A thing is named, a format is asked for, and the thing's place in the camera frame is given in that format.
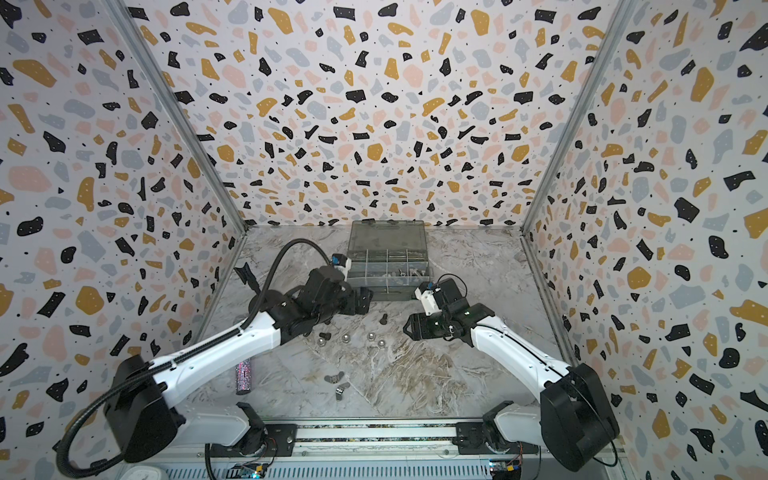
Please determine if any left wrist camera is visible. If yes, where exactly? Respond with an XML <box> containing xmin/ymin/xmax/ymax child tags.
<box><xmin>331</xmin><ymin>253</ymin><xmax>352</xmax><ymax>278</ymax></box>

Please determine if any black microphone stand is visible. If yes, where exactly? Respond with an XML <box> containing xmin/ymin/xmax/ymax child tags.
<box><xmin>233</xmin><ymin>263</ymin><xmax>262</xmax><ymax>295</ymax></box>

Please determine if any glitter handheld microphone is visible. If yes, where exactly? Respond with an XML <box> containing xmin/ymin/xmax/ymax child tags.
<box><xmin>235</xmin><ymin>358</ymin><xmax>252</xmax><ymax>395</ymax></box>

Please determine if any grey compartment organizer box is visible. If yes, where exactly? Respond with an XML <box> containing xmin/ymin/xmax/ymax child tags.
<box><xmin>347</xmin><ymin>220</ymin><xmax>431</xmax><ymax>301</ymax></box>

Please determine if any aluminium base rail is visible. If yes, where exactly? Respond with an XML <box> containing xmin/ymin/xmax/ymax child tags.
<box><xmin>150</xmin><ymin>419</ymin><xmax>634</xmax><ymax>479</ymax></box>

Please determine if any silver bolt near rail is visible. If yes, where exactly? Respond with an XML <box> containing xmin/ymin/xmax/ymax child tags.
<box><xmin>335</xmin><ymin>382</ymin><xmax>351</xmax><ymax>401</ymax></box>

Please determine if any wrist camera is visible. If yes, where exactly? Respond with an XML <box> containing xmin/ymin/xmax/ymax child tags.
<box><xmin>331</xmin><ymin>253</ymin><xmax>352</xmax><ymax>278</ymax></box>
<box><xmin>414</xmin><ymin>281</ymin><xmax>440</xmax><ymax>316</ymax></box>

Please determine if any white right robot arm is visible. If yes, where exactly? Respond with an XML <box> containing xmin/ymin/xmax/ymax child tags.
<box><xmin>403</xmin><ymin>278</ymin><xmax>620</xmax><ymax>472</ymax></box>

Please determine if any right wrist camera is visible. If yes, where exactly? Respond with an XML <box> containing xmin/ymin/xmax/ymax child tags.
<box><xmin>414</xmin><ymin>281</ymin><xmax>440</xmax><ymax>316</ymax></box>

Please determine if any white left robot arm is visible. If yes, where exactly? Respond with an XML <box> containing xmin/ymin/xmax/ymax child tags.
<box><xmin>104</xmin><ymin>265</ymin><xmax>373</xmax><ymax>463</ymax></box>

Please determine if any green circuit board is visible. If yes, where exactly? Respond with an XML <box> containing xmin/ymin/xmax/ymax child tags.
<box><xmin>229</xmin><ymin>463</ymin><xmax>268</xmax><ymax>479</ymax></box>

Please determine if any black corrugated cable hose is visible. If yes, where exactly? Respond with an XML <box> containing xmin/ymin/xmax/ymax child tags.
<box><xmin>55</xmin><ymin>238</ymin><xmax>332</xmax><ymax>478</ymax></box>

